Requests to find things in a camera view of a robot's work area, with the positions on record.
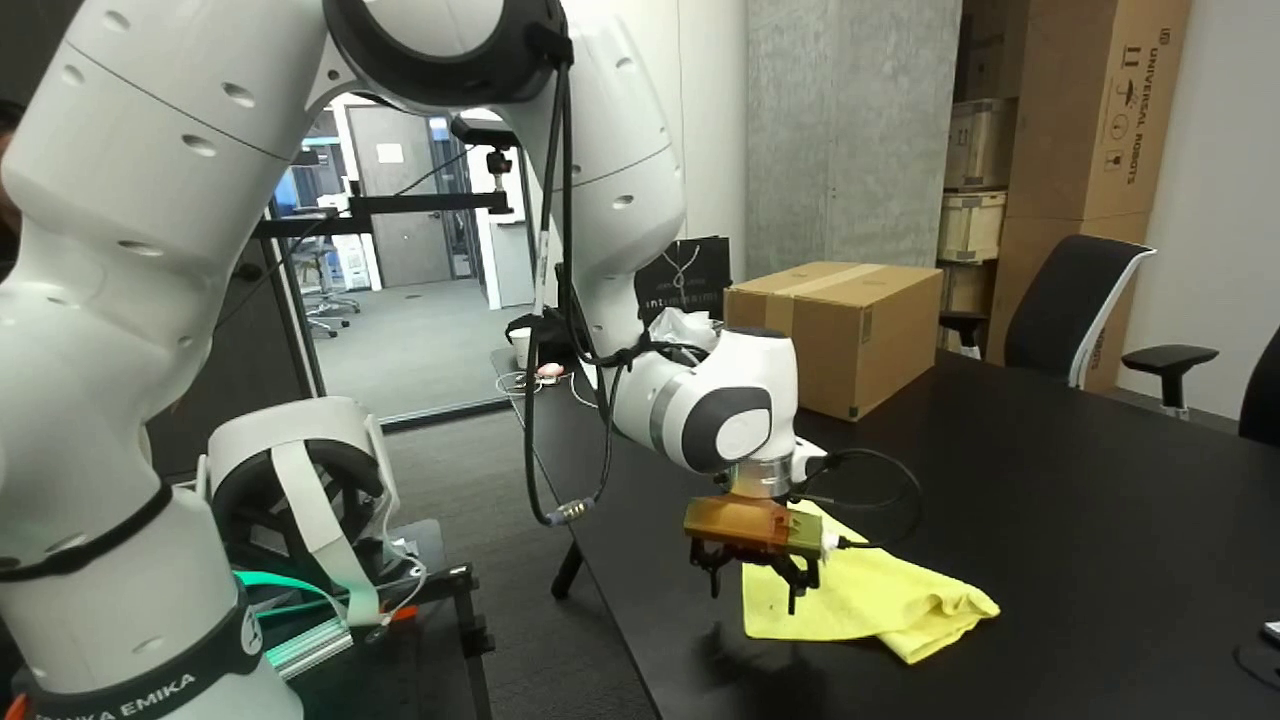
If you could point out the yellow towel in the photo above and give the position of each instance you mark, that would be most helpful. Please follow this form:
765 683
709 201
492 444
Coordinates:
861 594

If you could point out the tall cardboard box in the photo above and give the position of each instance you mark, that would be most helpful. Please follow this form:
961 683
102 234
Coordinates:
1062 105

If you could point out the black camera tripod stand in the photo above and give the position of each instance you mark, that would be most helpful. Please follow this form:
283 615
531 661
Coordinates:
404 253

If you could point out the black office chair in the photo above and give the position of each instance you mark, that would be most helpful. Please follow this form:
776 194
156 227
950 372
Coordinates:
1261 397
1069 303

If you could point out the cardboard box on table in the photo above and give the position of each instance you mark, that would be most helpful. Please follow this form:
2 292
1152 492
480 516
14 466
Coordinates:
861 328

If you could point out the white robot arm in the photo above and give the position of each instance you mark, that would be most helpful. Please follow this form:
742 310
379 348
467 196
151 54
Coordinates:
142 170

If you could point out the right side black office chair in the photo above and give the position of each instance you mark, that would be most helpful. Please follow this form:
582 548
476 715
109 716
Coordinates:
1069 303

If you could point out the wooden brown gripper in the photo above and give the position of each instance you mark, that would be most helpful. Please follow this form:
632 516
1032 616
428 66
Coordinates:
746 520

